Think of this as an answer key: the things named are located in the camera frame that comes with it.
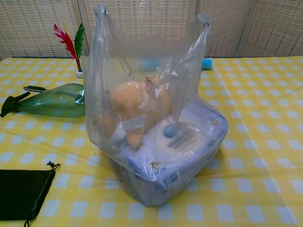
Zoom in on orange plush toy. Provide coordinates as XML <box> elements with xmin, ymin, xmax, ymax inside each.
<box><xmin>96</xmin><ymin>76</ymin><xmax>175</xmax><ymax>150</ymax></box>

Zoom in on black drawstring pouch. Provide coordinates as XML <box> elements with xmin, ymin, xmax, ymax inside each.
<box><xmin>0</xmin><ymin>161</ymin><xmax>61</xmax><ymax>227</ymax></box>

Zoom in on red green feather shuttlecock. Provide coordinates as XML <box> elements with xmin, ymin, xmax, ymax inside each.
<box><xmin>53</xmin><ymin>23</ymin><xmax>85</xmax><ymax>79</ymax></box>

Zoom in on blue white bag roll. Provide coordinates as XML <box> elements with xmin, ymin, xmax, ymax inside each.
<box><xmin>138</xmin><ymin>56</ymin><xmax>214</xmax><ymax>71</ymax></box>

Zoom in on clear plastic carrier bag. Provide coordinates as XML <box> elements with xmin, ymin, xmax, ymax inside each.
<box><xmin>83</xmin><ymin>5</ymin><xmax>230</xmax><ymax>208</ymax></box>

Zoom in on woven beige folding screen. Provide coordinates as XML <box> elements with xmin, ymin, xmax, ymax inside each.
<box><xmin>0</xmin><ymin>0</ymin><xmax>303</xmax><ymax>59</ymax></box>

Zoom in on steel ladle black handle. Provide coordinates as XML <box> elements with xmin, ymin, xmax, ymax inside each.
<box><xmin>23</xmin><ymin>85</ymin><xmax>47</xmax><ymax>92</ymax></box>

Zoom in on yellow white checked tablecloth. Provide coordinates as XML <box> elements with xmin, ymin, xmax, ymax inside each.
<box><xmin>0</xmin><ymin>56</ymin><xmax>303</xmax><ymax>227</ymax></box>

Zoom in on green spray bottle black trigger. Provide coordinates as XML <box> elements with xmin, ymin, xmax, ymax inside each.
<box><xmin>0</xmin><ymin>82</ymin><xmax>86</xmax><ymax>119</ymax></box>

